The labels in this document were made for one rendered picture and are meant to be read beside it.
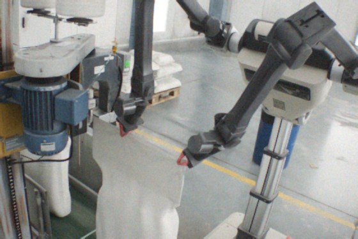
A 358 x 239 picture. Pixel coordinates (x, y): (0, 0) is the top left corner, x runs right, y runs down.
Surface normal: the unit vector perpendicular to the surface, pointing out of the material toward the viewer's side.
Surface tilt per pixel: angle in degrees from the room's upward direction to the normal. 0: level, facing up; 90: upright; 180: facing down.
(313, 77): 40
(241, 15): 90
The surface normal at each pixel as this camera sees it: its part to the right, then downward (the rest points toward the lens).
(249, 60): -0.31, -0.55
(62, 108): -0.21, 0.35
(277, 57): -0.87, 0.17
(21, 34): 0.81, 0.31
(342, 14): -0.59, 0.24
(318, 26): -0.38, -0.33
